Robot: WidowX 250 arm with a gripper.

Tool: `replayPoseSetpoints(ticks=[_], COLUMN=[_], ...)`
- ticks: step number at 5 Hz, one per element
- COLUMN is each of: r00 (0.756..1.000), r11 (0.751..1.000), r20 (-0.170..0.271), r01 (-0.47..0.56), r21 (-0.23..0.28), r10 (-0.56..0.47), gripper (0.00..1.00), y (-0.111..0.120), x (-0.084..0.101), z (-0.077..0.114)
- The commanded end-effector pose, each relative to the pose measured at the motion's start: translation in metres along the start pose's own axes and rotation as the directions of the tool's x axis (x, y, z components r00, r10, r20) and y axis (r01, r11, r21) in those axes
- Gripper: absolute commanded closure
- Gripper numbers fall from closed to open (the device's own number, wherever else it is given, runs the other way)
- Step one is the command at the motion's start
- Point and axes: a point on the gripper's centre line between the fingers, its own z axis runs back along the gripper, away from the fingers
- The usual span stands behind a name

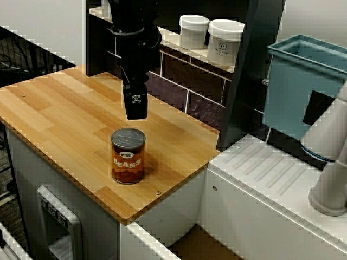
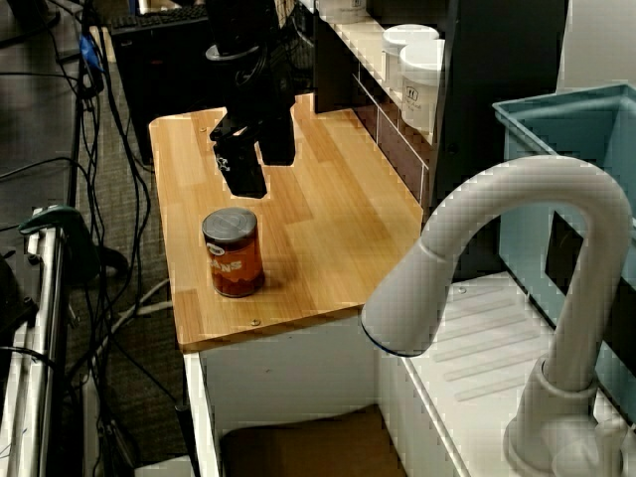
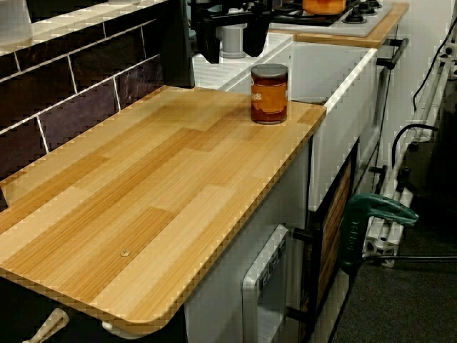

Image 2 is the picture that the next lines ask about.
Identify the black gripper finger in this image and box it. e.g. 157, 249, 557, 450
256, 116, 298, 168
213, 137, 270, 200

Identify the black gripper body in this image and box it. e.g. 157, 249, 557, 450
208, 47, 297, 145

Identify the orange beans can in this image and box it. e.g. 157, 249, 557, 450
201, 207, 265, 298

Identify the black cabinet end panel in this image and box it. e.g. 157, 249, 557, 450
312, 0, 359, 113

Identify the cream shelf board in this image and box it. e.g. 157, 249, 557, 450
317, 9, 438, 145

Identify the dark tile backsplash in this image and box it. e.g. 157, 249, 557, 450
352, 74, 431, 205

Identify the black keyboard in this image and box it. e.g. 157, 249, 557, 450
109, 3, 210, 32

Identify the white jar with printed label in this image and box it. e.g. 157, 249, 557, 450
398, 38, 446, 134

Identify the plain white jar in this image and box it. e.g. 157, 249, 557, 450
381, 23, 441, 85

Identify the green clamp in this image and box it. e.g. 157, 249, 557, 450
18, 204, 100, 284

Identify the dark grey upright panel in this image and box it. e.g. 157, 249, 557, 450
431, 0, 570, 279

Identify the teal plastic bin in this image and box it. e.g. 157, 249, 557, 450
491, 82, 636, 426

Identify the white toy sink unit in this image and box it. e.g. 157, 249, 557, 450
182, 270, 636, 477

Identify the brown cardboard sheet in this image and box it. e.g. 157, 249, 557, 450
221, 404, 406, 477

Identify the white toy faucet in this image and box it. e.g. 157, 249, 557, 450
360, 154, 633, 477

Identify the black floor cable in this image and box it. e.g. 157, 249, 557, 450
98, 29, 153, 319

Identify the white floor cable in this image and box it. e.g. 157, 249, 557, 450
93, 276, 175, 359

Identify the blue cable connector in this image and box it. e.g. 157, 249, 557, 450
79, 34, 103, 74

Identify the aluminium frame rail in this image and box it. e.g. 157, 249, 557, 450
0, 228, 69, 477

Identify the black mount block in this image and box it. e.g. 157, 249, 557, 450
0, 250, 39, 344

